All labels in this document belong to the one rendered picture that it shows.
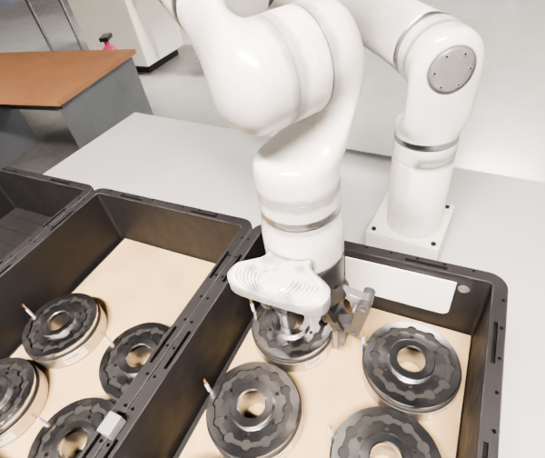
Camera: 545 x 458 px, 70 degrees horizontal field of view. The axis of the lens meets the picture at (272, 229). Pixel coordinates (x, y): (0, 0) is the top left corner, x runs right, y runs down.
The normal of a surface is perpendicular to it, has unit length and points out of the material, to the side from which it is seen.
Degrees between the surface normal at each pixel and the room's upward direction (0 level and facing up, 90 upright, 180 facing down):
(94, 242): 90
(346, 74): 93
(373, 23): 107
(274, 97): 85
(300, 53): 56
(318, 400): 0
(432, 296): 90
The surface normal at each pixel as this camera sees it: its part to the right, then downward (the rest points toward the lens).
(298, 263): -0.16, -0.67
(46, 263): 0.90, 0.20
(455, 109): 0.22, 0.68
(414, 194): -0.41, 0.66
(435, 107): -0.01, 0.71
